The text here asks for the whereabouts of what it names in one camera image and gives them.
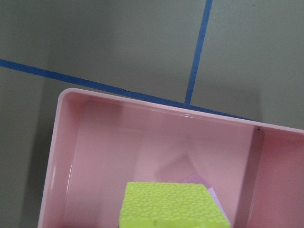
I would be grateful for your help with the light pink foam block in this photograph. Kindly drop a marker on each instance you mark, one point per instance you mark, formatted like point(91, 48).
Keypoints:
point(195, 178)

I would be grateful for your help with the yellow foam block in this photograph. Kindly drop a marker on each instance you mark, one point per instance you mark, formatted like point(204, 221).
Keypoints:
point(170, 205)

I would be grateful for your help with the pink plastic bin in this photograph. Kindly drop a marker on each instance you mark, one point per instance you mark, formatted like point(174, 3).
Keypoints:
point(101, 142)

